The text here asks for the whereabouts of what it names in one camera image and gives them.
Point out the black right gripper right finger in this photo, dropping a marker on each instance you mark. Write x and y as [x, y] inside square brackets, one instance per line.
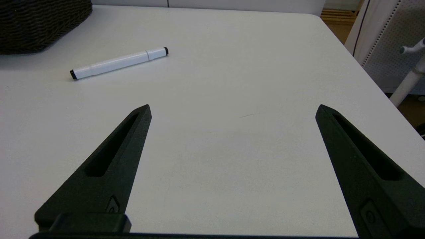
[368, 186]

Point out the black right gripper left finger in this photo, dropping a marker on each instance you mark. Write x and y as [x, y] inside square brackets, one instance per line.
[109, 179]

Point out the white marker with black caps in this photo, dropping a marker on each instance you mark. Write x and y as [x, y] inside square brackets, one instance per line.
[116, 63]

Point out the white desk leg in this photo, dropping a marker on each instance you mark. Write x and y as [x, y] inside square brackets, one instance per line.
[406, 84]

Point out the white perforated partition panel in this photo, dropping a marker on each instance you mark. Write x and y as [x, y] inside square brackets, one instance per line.
[391, 49]

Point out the dark brown wicker basket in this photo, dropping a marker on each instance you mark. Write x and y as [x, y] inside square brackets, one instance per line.
[36, 23]

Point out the wooden slatted frame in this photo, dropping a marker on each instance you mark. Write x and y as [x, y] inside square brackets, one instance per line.
[338, 16]

